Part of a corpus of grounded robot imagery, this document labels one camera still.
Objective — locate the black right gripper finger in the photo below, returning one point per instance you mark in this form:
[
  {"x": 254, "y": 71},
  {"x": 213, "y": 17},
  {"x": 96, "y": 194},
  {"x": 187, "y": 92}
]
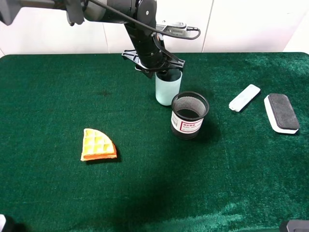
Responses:
[{"x": 173, "y": 62}]

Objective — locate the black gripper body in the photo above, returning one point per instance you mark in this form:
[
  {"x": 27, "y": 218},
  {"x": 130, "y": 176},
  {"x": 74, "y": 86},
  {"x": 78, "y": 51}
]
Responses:
[{"x": 151, "y": 58}]

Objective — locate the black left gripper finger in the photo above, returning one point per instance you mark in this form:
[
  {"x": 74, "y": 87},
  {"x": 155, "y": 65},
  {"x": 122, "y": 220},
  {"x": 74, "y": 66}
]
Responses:
[{"x": 131, "y": 55}]

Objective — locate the light blue plastic cup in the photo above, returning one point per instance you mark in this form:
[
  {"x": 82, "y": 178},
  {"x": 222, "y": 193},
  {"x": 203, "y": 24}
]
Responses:
[{"x": 167, "y": 86}]

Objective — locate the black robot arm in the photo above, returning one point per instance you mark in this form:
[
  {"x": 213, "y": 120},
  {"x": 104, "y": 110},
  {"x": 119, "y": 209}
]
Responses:
[{"x": 138, "y": 16}]

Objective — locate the black mesh pen holder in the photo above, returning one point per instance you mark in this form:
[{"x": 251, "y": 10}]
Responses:
[{"x": 188, "y": 111}]

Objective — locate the yellow waffle slice toy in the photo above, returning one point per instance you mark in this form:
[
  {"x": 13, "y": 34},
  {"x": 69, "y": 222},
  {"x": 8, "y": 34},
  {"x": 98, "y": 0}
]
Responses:
[{"x": 97, "y": 145}]

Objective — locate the white whiteboard eraser black felt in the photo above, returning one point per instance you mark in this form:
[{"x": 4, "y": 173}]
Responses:
[{"x": 281, "y": 114}]

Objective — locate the green velvet tablecloth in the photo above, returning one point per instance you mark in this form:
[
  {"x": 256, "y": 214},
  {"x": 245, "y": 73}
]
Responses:
[{"x": 238, "y": 174}]

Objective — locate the black base right corner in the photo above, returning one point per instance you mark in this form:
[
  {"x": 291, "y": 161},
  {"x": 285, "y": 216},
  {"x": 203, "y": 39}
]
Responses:
[{"x": 294, "y": 226}]

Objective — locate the black white base left corner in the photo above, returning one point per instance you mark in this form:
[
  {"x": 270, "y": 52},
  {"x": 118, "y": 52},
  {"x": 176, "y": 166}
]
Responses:
[{"x": 7, "y": 224}]

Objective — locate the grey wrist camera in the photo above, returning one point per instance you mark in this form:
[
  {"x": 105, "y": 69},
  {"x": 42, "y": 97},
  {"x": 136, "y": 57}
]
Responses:
[{"x": 173, "y": 29}]

